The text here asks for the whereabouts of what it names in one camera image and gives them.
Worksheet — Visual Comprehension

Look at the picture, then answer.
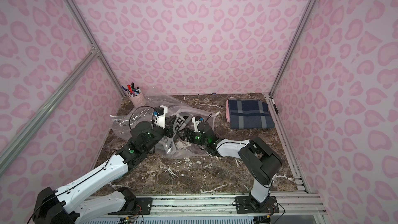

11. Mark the aluminium diagonal brace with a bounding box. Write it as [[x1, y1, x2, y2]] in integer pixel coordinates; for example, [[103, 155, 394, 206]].
[[1, 48, 97, 175]]

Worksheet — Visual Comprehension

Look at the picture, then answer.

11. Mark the black white houndstooth blanket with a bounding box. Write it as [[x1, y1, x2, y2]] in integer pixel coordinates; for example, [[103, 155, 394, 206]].
[[173, 114, 192, 132]]

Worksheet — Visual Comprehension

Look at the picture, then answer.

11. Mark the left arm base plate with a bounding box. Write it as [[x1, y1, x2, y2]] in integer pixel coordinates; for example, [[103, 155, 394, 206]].
[[108, 187, 153, 215]]

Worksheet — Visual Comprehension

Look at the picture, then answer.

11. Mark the dark blue striped blanket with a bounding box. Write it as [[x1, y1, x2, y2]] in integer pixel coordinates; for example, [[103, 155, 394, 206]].
[[229, 99, 275, 130]]

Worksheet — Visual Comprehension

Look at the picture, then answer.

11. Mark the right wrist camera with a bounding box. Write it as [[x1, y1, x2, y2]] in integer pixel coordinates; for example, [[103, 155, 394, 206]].
[[191, 115, 204, 133]]

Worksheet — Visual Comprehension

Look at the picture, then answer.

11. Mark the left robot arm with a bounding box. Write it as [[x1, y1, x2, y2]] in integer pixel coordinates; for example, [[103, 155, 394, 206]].
[[30, 114, 185, 224]]

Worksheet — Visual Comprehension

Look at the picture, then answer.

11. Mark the aluminium front rail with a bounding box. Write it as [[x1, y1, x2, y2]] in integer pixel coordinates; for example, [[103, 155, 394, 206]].
[[138, 193, 329, 224]]

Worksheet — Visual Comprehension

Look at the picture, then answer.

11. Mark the clear plastic vacuum bag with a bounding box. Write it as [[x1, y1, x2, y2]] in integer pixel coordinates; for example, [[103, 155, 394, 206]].
[[111, 94, 226, 159]]

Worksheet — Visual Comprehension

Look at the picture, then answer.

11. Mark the red marker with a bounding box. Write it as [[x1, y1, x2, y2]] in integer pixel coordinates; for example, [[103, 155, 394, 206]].
[[127, 85, 133, 95]]

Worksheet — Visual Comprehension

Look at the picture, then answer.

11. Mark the aluminium corner post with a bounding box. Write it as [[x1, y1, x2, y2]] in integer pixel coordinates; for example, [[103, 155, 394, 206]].
[[63, 0, 125, 97], [269, 0, 319, 97]]

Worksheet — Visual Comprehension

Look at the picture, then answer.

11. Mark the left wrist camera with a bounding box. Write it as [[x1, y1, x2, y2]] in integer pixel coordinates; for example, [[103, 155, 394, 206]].
[[154, 105, 168, 122]]

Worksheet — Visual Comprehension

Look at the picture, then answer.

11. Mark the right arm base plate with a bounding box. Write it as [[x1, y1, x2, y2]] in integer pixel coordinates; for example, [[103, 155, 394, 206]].
[[232, 196, 280, 215]]

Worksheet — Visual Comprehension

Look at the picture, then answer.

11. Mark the pink fluffy blanket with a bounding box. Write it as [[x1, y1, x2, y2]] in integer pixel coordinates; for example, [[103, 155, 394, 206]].
[[226, 100, 230, 123]]

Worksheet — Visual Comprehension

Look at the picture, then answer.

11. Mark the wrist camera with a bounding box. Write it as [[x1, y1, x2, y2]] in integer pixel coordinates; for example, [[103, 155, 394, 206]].
[[154, 105, 168, 122], [191, 115, 204, 133]]

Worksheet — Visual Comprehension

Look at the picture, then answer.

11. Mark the pink pen holder cup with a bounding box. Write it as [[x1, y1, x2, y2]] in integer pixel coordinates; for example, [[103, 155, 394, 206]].
[[129, 93, 146, 108]]

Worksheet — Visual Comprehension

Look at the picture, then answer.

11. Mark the aluminium corner post left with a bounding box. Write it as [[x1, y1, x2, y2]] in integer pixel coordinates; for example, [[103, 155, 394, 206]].
[[63, 0, 125, 97]]

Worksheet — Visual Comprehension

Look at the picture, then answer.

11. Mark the aluminium corner post right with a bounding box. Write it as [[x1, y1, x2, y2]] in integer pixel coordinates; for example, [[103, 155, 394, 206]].
[[269, 0, 319, 97]]

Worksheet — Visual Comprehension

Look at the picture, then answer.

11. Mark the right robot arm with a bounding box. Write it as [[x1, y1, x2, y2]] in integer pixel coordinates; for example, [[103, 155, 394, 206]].
[[180, 122, 283, 213]]

